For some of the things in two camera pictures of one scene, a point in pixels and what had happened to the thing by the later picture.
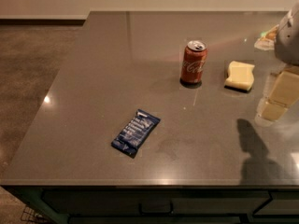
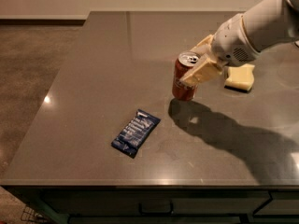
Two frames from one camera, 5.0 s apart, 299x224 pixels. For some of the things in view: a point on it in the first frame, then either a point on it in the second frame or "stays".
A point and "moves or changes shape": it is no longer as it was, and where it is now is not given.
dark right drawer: (281, 203) stays
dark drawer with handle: (159, 203) stays
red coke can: (193, 62) moves or changes shape
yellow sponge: (240, 77) stays
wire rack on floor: (31, 217) stays
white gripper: (288, 40) to (232, 42)
